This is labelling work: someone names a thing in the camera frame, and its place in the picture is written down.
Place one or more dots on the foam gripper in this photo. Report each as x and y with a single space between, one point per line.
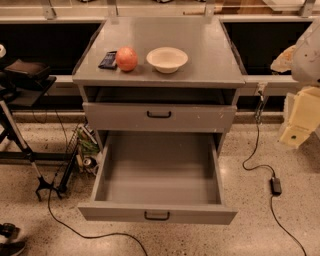
307 63

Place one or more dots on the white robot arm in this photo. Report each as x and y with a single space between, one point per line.
303 58

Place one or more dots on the grey metal drawer cabinet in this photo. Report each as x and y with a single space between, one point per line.
211 75

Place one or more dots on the open grey middle drawer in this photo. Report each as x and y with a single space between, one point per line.
159 177

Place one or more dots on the closed grey top drawer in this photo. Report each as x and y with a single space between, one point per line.
159 117

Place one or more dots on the black power adapter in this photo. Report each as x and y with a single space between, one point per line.
276 186

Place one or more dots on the white paper bowl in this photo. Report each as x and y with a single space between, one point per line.
167 60

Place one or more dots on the red apple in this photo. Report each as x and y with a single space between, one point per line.
126 59

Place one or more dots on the black device on stand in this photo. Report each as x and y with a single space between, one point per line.
24 83

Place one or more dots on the black tripod stand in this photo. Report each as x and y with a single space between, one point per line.
12 131

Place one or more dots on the dark shoe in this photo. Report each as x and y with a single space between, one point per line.
9 247

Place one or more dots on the wire basket with items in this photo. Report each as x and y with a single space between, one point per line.
83 150

